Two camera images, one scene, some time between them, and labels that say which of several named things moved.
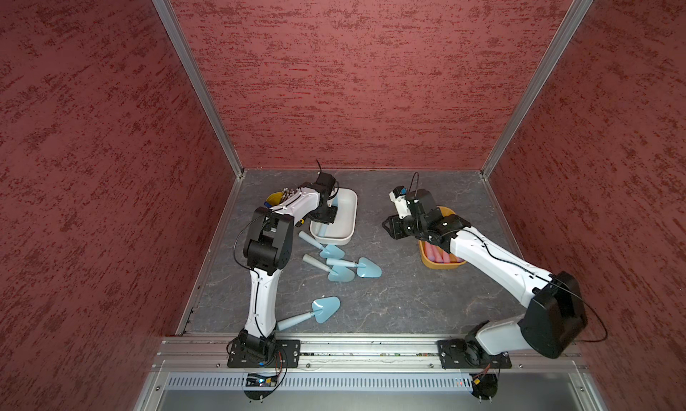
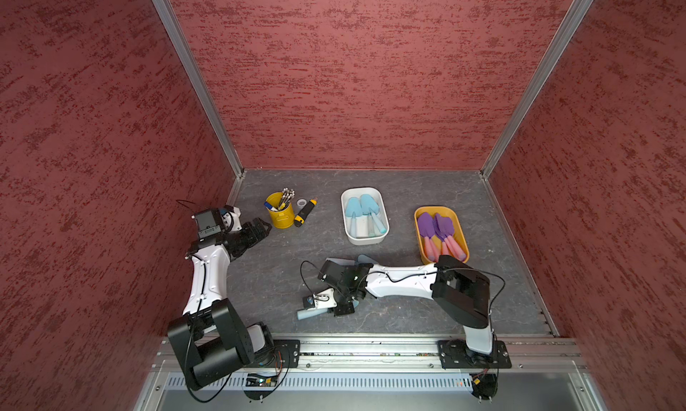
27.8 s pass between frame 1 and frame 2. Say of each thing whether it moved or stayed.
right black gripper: moved
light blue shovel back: moved
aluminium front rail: stayed
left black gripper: moved
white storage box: moved
